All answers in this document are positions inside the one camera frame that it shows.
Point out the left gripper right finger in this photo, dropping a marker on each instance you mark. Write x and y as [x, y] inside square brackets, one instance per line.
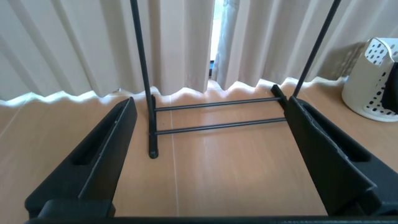
[329, 168]

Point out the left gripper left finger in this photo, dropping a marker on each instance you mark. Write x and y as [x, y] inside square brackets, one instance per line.
[90, 174]

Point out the black clothes rack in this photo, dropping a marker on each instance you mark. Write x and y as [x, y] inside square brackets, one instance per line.
[153, 140]

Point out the white laundry basket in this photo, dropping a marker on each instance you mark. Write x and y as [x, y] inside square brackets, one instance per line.
[363, 87]

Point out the window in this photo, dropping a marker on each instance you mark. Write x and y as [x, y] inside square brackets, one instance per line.
[215, 31]

